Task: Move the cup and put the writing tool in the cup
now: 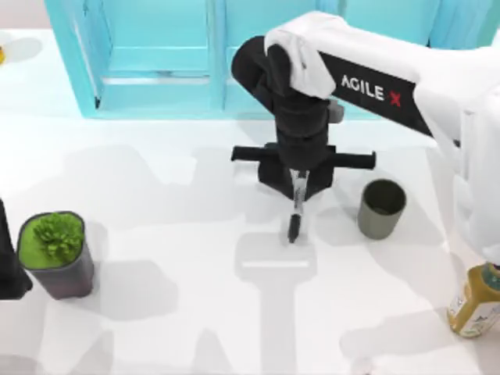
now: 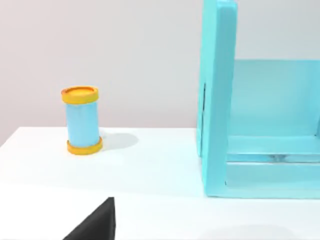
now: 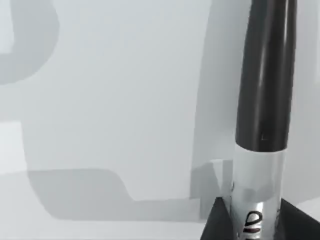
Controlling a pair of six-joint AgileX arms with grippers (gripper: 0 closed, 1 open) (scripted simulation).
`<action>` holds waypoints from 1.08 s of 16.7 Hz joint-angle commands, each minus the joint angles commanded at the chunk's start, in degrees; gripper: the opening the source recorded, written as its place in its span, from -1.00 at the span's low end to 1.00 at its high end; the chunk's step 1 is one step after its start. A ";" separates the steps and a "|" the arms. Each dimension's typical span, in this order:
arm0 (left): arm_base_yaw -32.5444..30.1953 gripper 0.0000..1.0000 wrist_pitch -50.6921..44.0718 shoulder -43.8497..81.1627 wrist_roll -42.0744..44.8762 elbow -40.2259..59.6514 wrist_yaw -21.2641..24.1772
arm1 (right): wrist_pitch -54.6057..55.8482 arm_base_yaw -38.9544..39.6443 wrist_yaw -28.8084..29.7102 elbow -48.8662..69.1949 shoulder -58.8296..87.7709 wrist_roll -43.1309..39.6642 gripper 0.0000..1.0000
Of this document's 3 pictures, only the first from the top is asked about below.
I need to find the olive grey cup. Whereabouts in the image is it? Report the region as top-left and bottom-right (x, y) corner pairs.
(356, 178), (408, 241)

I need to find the light blue rack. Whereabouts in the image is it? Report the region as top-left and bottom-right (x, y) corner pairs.
(42, 0), (500, 121)

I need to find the yellow bottle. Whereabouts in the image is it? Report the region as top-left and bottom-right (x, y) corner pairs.
(446, 262), (500, 339)

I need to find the grey pot with green plant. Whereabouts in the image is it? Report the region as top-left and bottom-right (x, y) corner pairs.
(16, 210), (95, 302)

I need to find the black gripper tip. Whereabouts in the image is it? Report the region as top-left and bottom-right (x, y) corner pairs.
(0, 198), (34, 302)

